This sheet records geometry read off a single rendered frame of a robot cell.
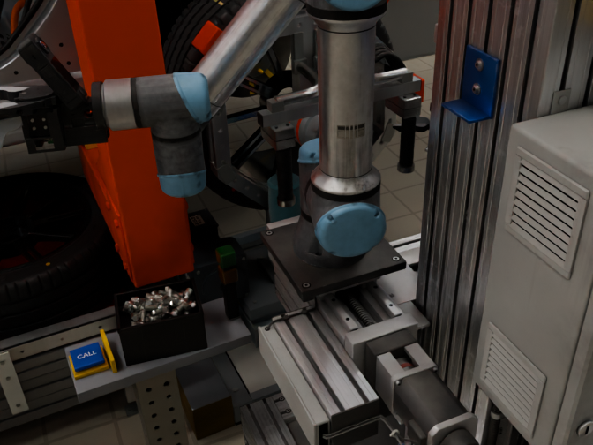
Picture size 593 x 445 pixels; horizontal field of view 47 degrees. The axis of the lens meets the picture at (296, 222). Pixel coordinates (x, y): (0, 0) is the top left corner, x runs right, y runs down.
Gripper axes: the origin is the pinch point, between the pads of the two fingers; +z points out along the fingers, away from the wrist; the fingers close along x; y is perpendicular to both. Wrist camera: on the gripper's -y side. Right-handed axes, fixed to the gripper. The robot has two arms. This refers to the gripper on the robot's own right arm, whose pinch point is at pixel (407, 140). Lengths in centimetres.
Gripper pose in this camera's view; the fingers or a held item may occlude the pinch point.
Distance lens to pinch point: 176.3
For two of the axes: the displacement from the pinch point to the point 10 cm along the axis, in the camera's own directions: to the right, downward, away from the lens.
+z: -9.0, 2.6, -3.4
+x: 4.3, 4.9, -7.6
